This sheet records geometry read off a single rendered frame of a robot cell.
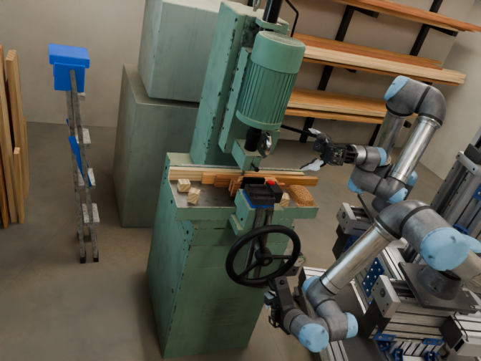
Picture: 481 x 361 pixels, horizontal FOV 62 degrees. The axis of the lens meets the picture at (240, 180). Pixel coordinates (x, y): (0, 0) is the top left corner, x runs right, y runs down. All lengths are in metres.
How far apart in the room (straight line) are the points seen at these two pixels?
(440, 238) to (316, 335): 0.43
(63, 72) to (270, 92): 0.92
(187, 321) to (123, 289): 0.56
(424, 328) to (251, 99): 1.12
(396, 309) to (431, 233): 0.55
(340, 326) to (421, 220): 0.39
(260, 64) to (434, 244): 0.77
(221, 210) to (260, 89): 0.46
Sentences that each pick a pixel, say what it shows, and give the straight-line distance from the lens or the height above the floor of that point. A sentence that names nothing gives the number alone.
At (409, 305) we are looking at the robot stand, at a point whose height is 0.76.
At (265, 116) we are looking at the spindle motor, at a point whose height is 1.24.
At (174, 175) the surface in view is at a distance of 1.58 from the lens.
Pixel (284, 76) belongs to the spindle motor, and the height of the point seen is 1.39.
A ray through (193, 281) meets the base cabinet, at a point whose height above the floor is 0.52.
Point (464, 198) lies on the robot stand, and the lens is 1.79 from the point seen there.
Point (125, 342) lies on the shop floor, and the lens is 2.16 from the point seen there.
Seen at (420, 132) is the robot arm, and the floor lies 1.29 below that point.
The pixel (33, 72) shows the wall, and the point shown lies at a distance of 3.76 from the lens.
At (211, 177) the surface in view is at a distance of 1.60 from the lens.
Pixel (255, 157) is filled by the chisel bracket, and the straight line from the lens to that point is 1.56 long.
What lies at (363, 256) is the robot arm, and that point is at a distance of 1.31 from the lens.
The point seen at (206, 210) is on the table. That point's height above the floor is 0.88.
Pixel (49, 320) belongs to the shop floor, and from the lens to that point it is 2.24.
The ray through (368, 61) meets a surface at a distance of 4.06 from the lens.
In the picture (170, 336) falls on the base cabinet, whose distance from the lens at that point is 1.98.
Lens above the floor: 1.75
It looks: 30 degrees down
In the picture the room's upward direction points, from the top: 16 degrees clockwise
